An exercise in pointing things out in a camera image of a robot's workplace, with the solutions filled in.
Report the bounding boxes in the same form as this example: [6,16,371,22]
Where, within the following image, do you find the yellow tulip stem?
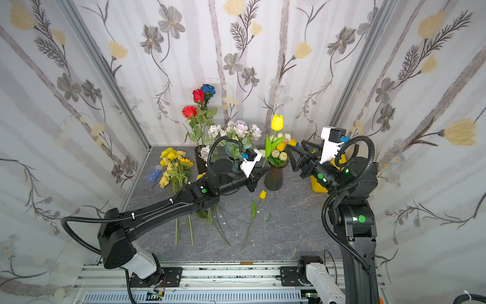
[261,114,286,168]
[241,190,267,250]

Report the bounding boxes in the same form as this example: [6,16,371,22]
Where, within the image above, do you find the dark glass vase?
[264,165,284,191]

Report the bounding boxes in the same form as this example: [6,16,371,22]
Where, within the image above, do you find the teal vase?
[227,151,242,172]

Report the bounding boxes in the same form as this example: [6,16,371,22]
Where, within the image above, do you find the single yellow marigold stem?
[207,206,231,246]

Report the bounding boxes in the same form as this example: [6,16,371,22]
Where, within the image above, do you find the black vase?
[194,146,210,174]

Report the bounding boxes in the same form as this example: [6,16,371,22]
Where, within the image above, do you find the small sunflower stem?
[196,209,215,225]

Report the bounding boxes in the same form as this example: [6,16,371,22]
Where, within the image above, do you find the yellow rose bunch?
[158,147,195,246]

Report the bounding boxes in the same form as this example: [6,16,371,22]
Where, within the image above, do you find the yellow poppy flower stem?
[175,219,180,246]

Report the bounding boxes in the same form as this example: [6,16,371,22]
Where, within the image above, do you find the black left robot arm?
[61,149,268,288]

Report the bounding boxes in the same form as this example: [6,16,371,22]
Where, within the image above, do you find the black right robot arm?
[287,136,380,303]

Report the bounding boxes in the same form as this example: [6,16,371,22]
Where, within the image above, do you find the mixed tulip sunflower bouquet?
[265,133,297,168]

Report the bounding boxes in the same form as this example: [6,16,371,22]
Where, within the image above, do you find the yellow lidded box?
[311,155,347,193]

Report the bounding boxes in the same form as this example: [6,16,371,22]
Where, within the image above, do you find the small green fallen leaf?
[263,212,272,222]

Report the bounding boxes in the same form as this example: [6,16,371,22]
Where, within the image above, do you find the yellow marigold bouquet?
[198,120,262,163]

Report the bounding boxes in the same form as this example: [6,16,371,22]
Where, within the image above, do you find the red rose bouquet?
[182,84,218,148]

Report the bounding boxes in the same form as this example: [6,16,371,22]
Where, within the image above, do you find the blue pill organizer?
[147,165,163,184]

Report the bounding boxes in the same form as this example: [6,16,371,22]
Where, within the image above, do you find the small metal scissors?
[144,183,156,195]

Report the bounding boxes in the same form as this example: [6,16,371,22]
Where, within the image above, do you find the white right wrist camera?
[320,127,349,164]

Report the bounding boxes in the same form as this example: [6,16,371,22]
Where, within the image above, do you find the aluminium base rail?
[67,257,392,303]

